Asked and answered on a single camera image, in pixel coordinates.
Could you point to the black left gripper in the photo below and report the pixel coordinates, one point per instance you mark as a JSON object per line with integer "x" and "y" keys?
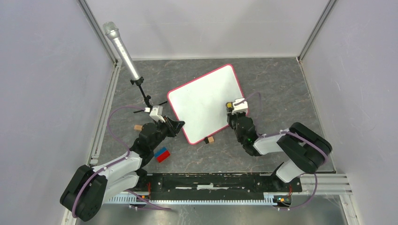
{"x": 172, "y": 131}

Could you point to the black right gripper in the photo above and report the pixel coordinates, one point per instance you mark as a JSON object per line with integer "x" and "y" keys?
{"x": 230, "y": 116}

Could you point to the pink framed whiteboard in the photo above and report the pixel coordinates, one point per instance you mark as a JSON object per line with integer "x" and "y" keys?
{"x": 201, "y": 103}

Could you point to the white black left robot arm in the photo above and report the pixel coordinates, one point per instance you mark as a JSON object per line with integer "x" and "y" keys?
{"x": 90, "y": 187}

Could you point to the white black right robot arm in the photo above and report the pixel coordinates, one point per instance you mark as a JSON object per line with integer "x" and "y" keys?
{"x": 305, "y": 149}

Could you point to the red blue block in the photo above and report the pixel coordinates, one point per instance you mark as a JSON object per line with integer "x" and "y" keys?
{"x": 162, "y": 154}

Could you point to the small wooden cube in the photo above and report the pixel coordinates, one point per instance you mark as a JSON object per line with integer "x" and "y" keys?
{"x": 211, "y": 140}

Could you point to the small wooden block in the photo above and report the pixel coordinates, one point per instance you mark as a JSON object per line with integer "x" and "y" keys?
{"x": 138, "y": 127}

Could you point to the black microphone stand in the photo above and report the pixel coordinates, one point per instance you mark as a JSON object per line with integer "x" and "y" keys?
{"x": 146, "y": 98}

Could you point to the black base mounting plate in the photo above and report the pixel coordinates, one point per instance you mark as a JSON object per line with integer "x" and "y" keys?
{"x": 213, "y": 186}

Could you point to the silver microphone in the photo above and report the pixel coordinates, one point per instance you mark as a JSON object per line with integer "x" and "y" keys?
{"x": 112, "y": 33}

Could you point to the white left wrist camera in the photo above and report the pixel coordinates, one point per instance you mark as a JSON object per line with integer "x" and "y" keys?
{"x": 155, "y": 113}

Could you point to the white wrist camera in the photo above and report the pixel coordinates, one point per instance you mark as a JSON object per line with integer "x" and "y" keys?
{"x": 155, "y": 113}
{"x": 240, "y": 105}

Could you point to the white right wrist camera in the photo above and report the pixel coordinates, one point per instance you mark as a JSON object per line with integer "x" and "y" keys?
{"x": 240, "y": 105}

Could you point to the aluminium corner rail left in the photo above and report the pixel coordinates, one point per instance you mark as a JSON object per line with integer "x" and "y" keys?
{"x": 97, "y": 30}

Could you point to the aluminium corner rail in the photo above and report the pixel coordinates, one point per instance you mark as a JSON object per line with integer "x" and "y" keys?
{"x": 97, "y": 30}
{"x": 317, "y": 28}

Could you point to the aluminium corner rail right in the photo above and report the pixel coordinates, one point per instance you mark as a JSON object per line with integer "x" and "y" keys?
{"x": 317, "y": 28}

